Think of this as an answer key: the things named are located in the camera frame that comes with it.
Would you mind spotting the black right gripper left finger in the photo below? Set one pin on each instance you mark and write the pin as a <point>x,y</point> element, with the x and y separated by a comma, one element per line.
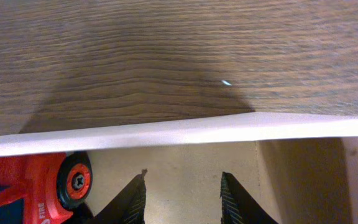
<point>127,207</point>

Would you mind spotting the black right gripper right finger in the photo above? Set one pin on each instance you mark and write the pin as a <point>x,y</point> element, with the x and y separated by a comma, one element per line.
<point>238,206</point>

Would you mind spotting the red toy fire truck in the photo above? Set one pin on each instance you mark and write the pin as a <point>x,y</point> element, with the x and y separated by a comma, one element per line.
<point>45,188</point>

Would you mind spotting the beige cardboard box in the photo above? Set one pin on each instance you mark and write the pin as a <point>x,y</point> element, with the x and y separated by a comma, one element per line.
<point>301,168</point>

